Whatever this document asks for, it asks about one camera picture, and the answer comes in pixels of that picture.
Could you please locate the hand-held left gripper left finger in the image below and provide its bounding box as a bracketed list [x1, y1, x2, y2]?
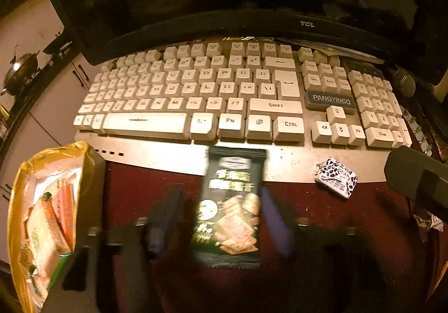
[41, 187, 185, 313]

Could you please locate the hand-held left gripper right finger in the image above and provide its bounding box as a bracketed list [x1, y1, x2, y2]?
[261, 187, 414, 313]

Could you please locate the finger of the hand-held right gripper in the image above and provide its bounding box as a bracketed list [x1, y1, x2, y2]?
[384, 146, 448, 223]

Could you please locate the dark green cracker packet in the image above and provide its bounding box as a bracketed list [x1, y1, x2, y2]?
[191, 146, 269, 269]

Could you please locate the golden plastic bag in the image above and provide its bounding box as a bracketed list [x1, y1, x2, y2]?
[7, 141, 106, 313]

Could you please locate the pill blister pack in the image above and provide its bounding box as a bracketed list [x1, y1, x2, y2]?
[401, 106, 433, 157]

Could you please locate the crinkled foil wrapper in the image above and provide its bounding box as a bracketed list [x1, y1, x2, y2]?
[415, 211, 445, 242]

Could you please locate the white spotted candy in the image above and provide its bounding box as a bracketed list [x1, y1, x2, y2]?
[314, 157, 360, 199]

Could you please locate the mesh-head microphone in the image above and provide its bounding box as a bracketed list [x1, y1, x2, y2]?
[383, 61, 417, 98]

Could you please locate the white mechanical keyboard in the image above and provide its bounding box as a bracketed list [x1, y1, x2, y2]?
[72, 38, 414, 184]

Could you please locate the white cabinet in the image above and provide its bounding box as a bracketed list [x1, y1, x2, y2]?
[0, 54, 99, 195]

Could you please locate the black wok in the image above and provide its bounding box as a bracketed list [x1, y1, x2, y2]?
[2, 50, 41, 95]

